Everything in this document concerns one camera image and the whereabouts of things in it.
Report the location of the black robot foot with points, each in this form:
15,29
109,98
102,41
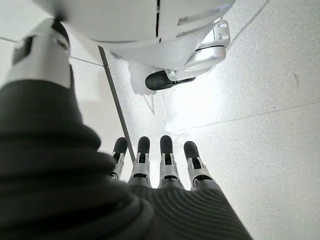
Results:
160,80

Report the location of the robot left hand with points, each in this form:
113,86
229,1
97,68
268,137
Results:
62,175

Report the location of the white robot leg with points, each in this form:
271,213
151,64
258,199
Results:
140,27

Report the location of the dark cabinet plinth strip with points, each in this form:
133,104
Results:
117,107

